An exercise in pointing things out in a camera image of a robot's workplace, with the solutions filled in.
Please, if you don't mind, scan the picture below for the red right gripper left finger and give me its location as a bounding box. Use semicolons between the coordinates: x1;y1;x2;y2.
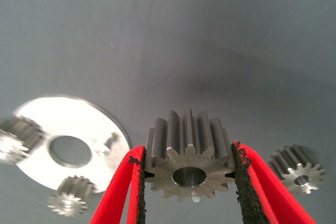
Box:
89;144;148;224

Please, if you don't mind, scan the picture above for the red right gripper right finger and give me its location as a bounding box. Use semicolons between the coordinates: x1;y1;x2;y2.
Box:
230;141;317;224

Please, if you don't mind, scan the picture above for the large steel spur gear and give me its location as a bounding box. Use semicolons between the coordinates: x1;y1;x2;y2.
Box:
266;144;326;196

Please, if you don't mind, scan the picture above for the small steel spur gear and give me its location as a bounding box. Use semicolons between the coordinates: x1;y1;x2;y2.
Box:
47;175;97;217
144;107;237;204
0;118;45;166

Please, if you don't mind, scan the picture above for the round metal plate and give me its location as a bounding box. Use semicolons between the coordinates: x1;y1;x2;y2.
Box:
12;94;132;193

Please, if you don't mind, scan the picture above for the dark grey table cloth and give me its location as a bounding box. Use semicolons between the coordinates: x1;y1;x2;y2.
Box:
0;0;336;224

